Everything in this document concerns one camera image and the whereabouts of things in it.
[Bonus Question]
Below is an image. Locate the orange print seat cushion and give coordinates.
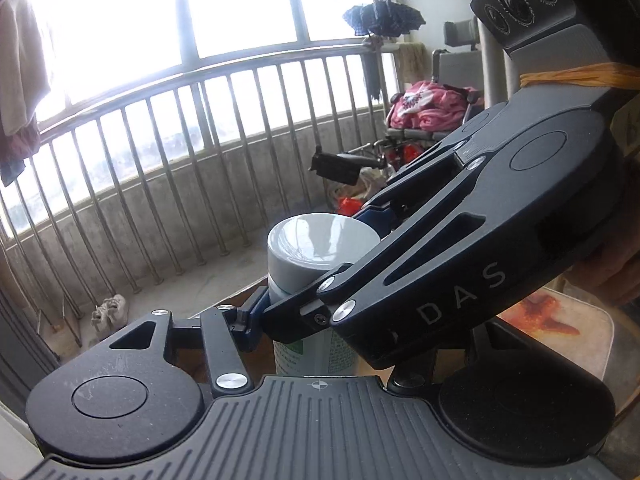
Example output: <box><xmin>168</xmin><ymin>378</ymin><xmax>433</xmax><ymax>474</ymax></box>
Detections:
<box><xmin>495</xmin><ymin>287</ymin><xmax>618</xmax><ymax>378</ymax></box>

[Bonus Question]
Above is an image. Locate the person's right forearm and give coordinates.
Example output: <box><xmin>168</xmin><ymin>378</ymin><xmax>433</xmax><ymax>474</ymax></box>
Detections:
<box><xmin>570</xmin><ymin>240</ymin><xmax>640</xmax><ymax>308</ymax></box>

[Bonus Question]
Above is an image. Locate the pink blanket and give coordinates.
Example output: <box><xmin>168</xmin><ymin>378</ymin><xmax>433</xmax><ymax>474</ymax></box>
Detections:
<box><xmin>390</xmin><ymin>80</ymin><xmax>478</xmax><ymax>131</ymax></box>

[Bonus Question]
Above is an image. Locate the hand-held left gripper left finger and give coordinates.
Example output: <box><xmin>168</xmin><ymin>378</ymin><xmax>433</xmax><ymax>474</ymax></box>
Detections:
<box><xmin>109</xmin><ymin>294</ymin><xmax>268</xmax><ymax>398</ymax></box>

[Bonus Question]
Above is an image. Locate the hanging maroon garment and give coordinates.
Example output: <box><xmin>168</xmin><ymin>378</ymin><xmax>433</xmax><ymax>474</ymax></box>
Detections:
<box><xmin>0</xmin><ymin>120</ymin><xmax>45</xmax><ymax>188</ymax></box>

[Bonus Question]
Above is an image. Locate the pair of white shoes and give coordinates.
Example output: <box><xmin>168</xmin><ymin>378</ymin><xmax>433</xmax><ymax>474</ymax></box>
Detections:
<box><xmin>91</xmin><ymin>294</ymin><xmax>129</xmax><ymax>342</ymax></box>

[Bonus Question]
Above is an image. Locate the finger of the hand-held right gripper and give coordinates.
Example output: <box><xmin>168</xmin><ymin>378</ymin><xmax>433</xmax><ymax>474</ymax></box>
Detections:
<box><xmin>261</xmin><ymin>157</ymin><xmax>516</xmax><ymax>368</ymax></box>
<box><xmin>352</xmin><ymin>142</ymin><xmax>473</xmax><ymax>238</ymax></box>

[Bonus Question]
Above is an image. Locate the metal balcony railing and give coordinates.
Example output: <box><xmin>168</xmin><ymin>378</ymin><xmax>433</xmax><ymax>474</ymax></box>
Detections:
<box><xmin>0</xmin><ymin>42</ymin><xmax>401</xmax><ymax>348</ymax></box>

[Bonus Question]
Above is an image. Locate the dark blue umbrella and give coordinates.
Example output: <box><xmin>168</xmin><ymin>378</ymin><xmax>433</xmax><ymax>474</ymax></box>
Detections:
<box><xmin>342</xmin><ymin>0</ymin><xmax>427</xmax><ymax>103</ymax></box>

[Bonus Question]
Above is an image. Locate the hanging beige shirt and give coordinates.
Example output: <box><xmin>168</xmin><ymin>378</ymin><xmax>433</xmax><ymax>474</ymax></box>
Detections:
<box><xmin>0</xmin><ymin>0</ymin><xmax>53</xmax><ymax>137</ymax></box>

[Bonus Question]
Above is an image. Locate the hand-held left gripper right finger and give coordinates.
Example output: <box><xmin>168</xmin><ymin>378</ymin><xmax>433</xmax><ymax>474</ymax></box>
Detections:
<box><xmin>387</xmin><ymin>360</ymin><xmax>441</xmax><ymax>392</ymax></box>

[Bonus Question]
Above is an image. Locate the white jar with grey lid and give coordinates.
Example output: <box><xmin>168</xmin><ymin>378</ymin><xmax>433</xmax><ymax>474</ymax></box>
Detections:
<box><xmin>267</xmin><ymin>213</ymin><xmax>386</xmax><ymax>377</ymax></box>

